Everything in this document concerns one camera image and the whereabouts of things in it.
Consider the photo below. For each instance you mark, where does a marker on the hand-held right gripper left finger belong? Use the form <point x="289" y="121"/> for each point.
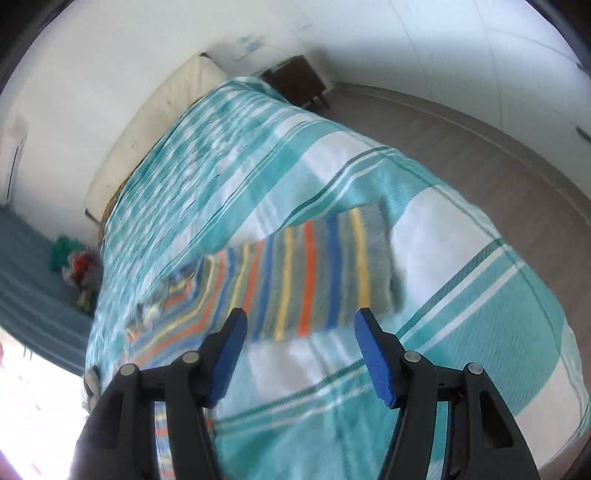
<point x="228" y="355"/>

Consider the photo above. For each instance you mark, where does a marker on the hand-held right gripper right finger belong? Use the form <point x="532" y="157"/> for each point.
<point x="376" y="364"/>

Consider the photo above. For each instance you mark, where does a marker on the striped knit sweater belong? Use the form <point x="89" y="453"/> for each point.
<point x="300" y="277"/>

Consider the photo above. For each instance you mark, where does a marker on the pile of colourful clothes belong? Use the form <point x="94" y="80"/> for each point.
<point x="85" y="277"/>

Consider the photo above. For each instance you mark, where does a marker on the teal plaid blanket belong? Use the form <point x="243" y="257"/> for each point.
<point x="461" y="332"/>

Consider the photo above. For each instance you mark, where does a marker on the small grey white cloth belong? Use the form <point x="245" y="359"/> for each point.
<point x="93" y="381"/>

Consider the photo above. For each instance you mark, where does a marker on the green garment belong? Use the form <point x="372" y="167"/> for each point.
<point x="62" y="254"/>

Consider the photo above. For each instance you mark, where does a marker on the bright window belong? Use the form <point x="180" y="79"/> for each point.
<point x="37" y="415"/>

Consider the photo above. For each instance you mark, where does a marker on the blue curtain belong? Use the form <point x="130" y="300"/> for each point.
<point x="27" y="286"/>

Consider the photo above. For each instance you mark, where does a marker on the cream padded headboard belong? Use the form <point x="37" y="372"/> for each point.
<point x="152" y="120"/>

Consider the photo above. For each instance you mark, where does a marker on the dark wooden nightstand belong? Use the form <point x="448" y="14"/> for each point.
<point x="295" y="81"/>

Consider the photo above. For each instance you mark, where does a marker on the white air conditioner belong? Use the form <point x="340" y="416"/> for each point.
<point x="11" y="157"/>

